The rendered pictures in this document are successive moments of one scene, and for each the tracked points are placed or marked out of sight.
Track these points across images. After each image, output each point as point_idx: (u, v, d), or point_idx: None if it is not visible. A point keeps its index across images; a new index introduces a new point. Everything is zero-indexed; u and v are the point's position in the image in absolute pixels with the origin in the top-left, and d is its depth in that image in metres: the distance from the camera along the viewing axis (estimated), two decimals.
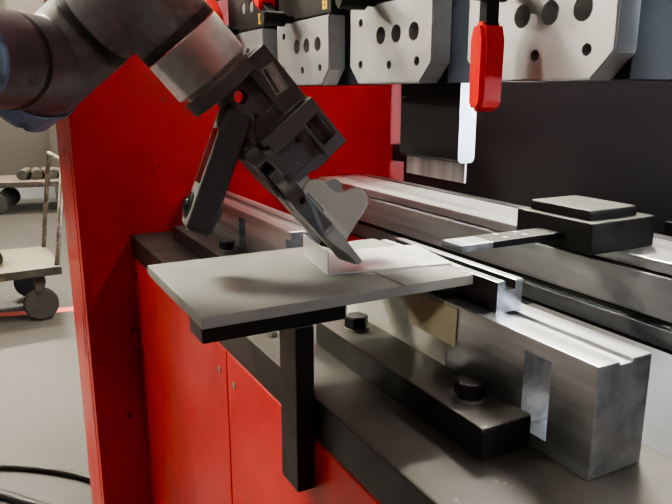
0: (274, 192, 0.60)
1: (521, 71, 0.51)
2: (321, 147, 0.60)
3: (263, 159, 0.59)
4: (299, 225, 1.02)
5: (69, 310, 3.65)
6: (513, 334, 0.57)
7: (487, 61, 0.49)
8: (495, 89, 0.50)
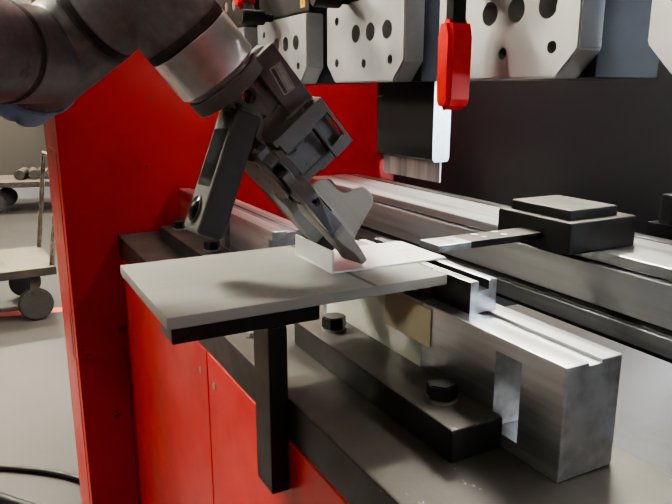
0: (284, 193, 0.59)
1: (489, 69, 0.50)
2: (329, 147, 0.60)
3: (275, 160, 0.58)
4: (282, 225, 1.02)
5: None
6: (485, 335, 0.56)
7: (454, 59, 0.49)
8: (463, 87, 0.50)
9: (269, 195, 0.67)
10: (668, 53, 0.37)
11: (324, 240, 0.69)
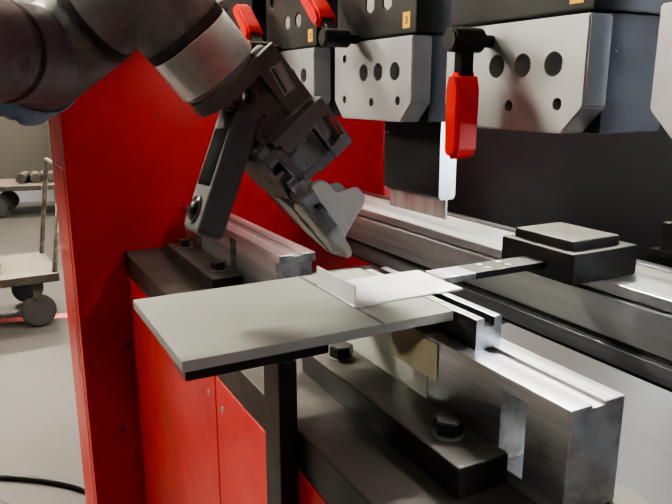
0: (284, 193, 0.59)
1: (496, 119, 0.52)
2: (329, 147, 0.60)
3: (275, 160, 0.58)
4: (288, 248, 1.03)
5: (67, 316, 3.66)
6: (491, 373, 0.58)
7: (462, 111, 0.50)
8: (470, 138, 0.51)
9: (276, 200, 0.66)
10: (670, 121, 0.39)
11: None
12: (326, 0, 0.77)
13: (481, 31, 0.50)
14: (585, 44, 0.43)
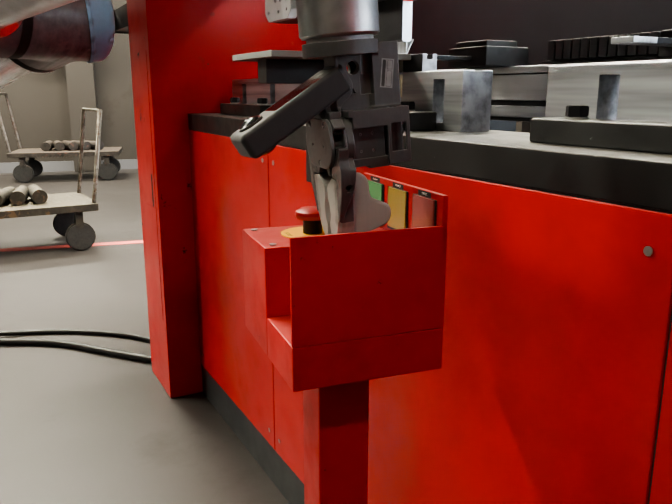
0: (330, 160, 0.61)
1: None
2: (390, 150, 0.63)
3: (342, 126, 0.60)
4: None
5: (103, 244, 4.19)
6: (428, 73, 1.10)
7: None
8: None
9: (314, 178, 0.68)
10: None
11: None
12: None
13: None
14: None
